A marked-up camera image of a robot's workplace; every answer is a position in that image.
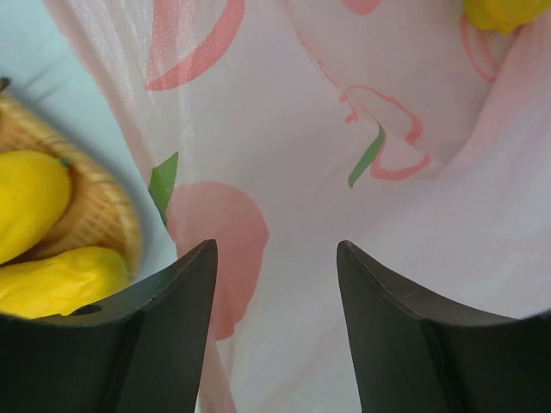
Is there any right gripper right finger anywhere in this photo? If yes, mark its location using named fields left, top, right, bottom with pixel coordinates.
left=337, top=241, right=550, bottom=412

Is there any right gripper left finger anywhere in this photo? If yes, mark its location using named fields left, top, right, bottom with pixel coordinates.
left=1, top=240, right=218, bottom=413

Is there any fake yellow banana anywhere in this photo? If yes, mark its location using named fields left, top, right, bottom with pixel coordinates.
left=1, top=246, right=131, bottom=319

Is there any woven bamboo tray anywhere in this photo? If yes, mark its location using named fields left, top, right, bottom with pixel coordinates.
left=1, top=92, right=143, bottom=279

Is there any yellow fake mango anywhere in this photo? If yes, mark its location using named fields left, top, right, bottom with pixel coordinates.
left=1, top=150, right=72, bottom=263

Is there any pink plastic bag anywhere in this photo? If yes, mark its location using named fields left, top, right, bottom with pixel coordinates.
left=46, top=1, right=550, bottom=412

